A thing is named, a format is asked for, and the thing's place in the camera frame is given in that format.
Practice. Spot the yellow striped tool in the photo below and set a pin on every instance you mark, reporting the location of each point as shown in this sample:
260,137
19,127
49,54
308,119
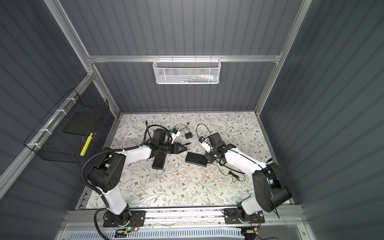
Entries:
86,145

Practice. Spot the long black power brick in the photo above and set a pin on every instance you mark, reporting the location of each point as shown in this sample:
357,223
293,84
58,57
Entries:
159,162

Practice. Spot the black power adapter with cable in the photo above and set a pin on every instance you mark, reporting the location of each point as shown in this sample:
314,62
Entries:
237,176

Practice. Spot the black wire wall basket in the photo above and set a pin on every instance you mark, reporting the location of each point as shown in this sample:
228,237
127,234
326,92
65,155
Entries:
62,137

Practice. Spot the white wire mesh basket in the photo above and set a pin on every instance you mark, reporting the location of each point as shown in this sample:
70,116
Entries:
167,72

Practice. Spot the small black adapter with cable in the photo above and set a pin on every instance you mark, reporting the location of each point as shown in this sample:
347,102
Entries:
183,129

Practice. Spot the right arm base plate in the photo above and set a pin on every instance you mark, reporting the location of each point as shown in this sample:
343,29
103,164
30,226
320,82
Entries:
235,216

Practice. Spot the black network switch box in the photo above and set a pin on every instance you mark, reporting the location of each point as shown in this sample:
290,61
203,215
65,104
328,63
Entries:
196,159

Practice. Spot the items in white basket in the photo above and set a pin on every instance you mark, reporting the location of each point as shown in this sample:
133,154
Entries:
205,78

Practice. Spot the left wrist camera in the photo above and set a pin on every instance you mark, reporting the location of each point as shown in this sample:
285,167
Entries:
175,134

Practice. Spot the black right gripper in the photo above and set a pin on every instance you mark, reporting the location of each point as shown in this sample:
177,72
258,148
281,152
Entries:
210,159

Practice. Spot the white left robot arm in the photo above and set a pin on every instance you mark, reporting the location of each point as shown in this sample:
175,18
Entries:
102,172

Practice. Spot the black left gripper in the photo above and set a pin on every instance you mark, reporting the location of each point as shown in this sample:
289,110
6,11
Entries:
176,150

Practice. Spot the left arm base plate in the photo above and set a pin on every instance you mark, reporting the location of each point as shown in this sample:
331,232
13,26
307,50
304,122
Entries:
125,219

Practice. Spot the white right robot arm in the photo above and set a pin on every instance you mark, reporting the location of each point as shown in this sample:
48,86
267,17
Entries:
270,187

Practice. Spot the white slotted cable duct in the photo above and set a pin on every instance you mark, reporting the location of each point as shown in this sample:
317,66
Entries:
178,234

